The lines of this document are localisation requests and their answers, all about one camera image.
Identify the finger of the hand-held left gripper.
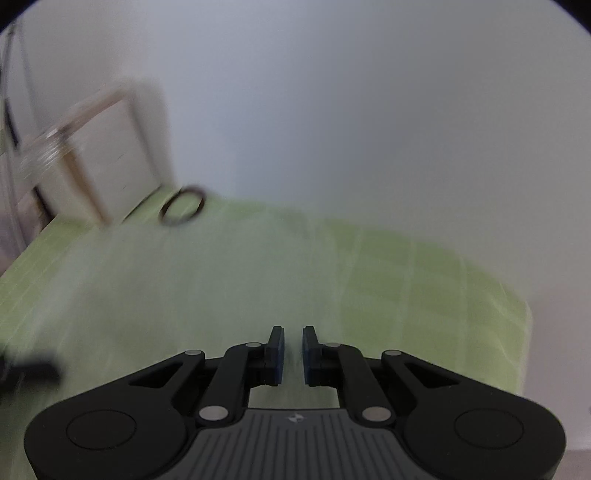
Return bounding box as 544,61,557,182
0,352,64,394

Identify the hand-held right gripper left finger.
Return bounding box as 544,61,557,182
127,325,286,423

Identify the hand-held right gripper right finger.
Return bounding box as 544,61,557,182
302,325,462,423

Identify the clear plastic shopping bag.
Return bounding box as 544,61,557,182
0,217,352,416

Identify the dark red elastic band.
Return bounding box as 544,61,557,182
158,185,207,228

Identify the green checked tablecloth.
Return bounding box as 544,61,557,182
0,187,533,462

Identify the bubble-wrapped cardboard box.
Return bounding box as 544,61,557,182
14,80,178,227

